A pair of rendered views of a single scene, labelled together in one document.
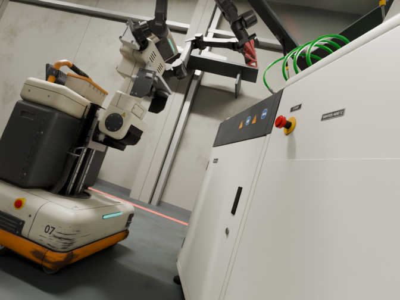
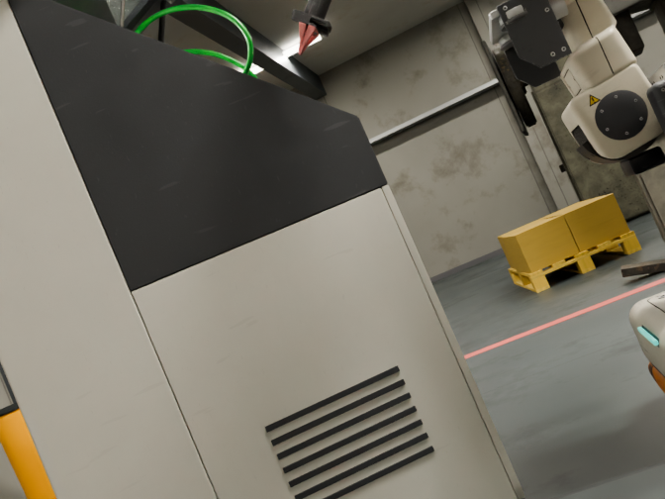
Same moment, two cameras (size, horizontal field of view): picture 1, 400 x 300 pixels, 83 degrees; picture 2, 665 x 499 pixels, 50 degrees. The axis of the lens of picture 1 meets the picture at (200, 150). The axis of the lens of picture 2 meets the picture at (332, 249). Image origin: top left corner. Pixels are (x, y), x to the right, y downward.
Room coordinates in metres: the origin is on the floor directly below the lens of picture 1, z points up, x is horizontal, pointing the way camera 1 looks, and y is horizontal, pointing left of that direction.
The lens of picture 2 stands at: (2.91, -0.18, 0.65)
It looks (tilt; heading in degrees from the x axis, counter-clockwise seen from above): 2 degrees up; 182
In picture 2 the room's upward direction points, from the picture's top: 24 degrees counter-clockwise
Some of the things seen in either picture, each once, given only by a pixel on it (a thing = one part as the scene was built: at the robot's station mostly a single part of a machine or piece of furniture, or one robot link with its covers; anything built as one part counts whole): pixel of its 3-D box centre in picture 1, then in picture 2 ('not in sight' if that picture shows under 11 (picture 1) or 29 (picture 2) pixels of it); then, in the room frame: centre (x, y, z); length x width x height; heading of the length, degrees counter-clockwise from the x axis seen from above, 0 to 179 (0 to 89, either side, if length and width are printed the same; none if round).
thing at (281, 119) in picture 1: (283, 123); not in sight; (0.60, -0.20, 0.80); 0.05 x 0.04 x 0.05; 11
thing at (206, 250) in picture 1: (211, 213); not in sight; (1.05, -0.14, 0.44); 0.65 x 0.02 x 0.68; 11
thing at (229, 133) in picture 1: (240, 128); not in sight; (1.05, -0.15, 0.87); 0.62 x 0.04 x 0.16; 11
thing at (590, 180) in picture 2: not in sight; (569, 118); (-4.89, 2.48, 1.24); 1.29 x 1.13 x 2.47; 170
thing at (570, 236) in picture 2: not in sight; (559, 243); (-2.62, 1.25, 0.21); 1.21 x 0.87 x 0.43; 170
